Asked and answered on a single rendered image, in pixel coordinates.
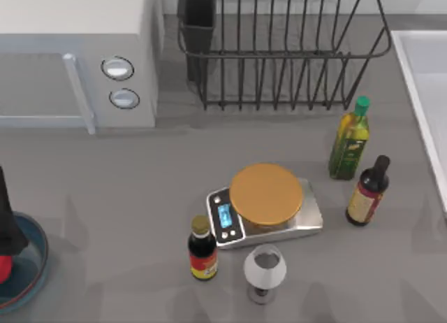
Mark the orange round scale plate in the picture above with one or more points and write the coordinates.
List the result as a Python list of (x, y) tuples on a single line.
[(266, 193)]

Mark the silver kitchen scale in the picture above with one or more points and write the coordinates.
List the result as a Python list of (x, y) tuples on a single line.
[(300, 218)]

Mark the dark bottle yellow label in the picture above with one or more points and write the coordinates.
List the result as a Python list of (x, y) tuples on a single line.
[(202, 253)]

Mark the small microwave knob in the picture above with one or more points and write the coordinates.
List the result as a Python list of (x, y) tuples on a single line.
[(124, 98)]

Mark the white wine glass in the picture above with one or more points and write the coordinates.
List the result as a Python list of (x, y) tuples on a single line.
[(264, 268)]

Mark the green oil bottle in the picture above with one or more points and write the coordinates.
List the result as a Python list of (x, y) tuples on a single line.
[(349, 144)]

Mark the black utensil holder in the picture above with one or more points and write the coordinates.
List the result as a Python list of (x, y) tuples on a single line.
[(196, 26)]

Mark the large microwave knob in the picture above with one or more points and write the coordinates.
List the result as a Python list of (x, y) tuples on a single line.
[(117, 68)]

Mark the dark bottle red label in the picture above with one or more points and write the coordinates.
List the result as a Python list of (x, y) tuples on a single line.
[(367, 193)]

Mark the pale microwave oven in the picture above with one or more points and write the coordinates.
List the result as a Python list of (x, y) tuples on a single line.
[(42, 75)]

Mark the blue round bowl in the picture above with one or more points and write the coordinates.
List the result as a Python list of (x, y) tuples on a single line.
[(33, 267)]

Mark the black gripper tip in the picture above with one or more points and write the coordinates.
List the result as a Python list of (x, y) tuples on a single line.
[(8, 221)]

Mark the red object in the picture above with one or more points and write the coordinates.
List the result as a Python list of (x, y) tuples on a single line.
[(3, 267)]

